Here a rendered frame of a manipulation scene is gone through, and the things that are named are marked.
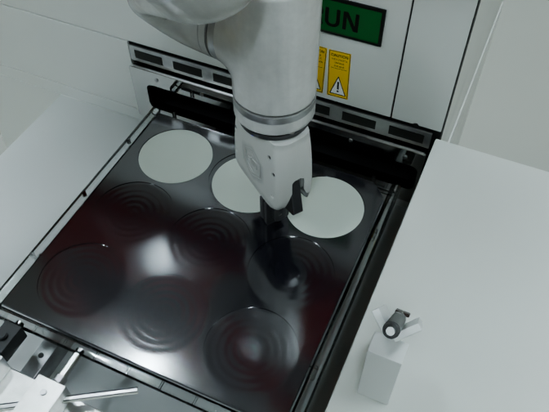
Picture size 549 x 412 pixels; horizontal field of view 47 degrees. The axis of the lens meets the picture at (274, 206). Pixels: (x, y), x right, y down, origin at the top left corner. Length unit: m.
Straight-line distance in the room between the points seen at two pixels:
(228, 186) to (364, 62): 0.23
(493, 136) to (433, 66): 1.55
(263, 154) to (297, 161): 0.04
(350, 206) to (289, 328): 0.19
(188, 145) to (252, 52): 0.34
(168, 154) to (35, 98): 0.38
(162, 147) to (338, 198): 0.25
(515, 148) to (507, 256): 1.57
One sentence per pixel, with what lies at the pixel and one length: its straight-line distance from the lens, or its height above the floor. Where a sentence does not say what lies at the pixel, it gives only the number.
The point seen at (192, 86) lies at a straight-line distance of 0.91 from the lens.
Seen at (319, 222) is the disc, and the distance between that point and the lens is 0.78.
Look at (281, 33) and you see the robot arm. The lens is 0.55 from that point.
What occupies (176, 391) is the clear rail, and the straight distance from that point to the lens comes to 0.67.
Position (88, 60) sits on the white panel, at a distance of 1.02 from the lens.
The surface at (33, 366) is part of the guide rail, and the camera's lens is 0.79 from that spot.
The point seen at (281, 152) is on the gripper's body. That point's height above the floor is 1.06.
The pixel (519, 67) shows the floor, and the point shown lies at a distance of 2.61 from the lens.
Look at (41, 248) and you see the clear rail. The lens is 0.81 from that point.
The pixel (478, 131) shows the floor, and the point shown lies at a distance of 2.29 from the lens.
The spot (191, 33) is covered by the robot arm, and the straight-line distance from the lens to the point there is 0.61.
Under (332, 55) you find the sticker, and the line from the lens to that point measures 0.78.
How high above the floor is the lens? 1.52
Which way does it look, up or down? 51 degrees down
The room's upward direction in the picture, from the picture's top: straight up
